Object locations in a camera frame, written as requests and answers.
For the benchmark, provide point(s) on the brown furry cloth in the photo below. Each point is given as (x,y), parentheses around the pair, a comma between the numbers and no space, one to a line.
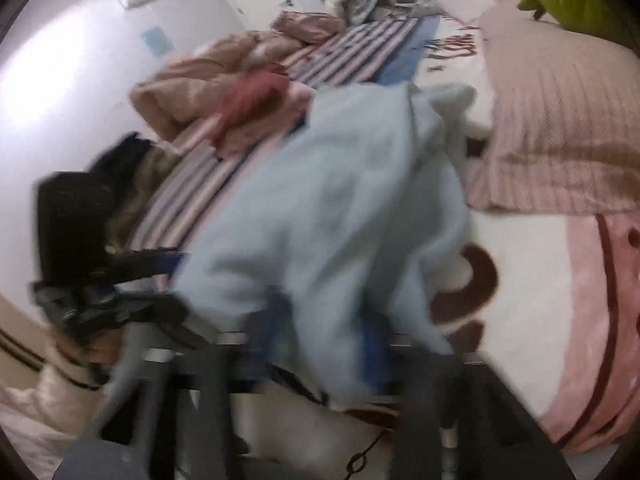
(140,200)

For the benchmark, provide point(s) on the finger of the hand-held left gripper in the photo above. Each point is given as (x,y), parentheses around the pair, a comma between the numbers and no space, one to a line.
(155,315)
(145,264)

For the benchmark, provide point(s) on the black garment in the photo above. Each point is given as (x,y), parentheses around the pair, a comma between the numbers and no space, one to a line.
(70,220)

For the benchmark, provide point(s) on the pink satin cloth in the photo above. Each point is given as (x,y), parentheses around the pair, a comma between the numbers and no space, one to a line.
(310,25)

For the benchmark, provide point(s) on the pink quilt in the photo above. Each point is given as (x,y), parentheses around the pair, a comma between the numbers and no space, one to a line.
(190,75)

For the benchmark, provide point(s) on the striped bed sheet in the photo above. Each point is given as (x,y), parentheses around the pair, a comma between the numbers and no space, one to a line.
(525,320)

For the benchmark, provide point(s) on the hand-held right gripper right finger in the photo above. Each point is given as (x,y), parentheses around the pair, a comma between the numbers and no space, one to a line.
(375,360)

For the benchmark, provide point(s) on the dark red garment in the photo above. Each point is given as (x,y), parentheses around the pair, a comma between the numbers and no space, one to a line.
(250,92)

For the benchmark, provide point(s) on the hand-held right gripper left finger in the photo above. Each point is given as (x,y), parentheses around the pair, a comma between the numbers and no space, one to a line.
(272,330)

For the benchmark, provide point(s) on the blue wall poster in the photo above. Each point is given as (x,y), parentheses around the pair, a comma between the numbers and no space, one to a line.
(157,41)

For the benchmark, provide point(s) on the plain pink pillow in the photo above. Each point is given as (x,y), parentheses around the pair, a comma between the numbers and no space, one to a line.
(465,2)

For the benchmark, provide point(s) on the person's left forearm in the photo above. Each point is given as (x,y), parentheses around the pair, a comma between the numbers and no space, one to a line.
(45,410)

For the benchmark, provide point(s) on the pink ribbed pillow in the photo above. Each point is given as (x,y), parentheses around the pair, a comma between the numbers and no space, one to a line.
(560,120)

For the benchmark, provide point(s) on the light blue garment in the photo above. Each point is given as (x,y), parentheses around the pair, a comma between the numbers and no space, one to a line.
(325,200)

